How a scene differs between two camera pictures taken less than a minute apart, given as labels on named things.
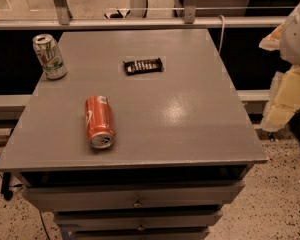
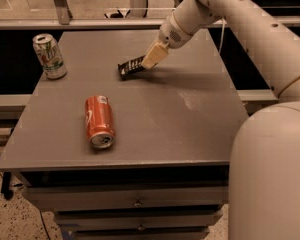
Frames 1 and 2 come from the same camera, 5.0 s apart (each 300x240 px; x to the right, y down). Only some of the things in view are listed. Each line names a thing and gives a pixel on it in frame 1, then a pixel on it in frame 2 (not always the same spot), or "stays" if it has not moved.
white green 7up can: (50, 56) stays
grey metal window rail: (201, 22) stays
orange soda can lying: (99, 121) stays
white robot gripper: (297, 39) -> (170, 34)
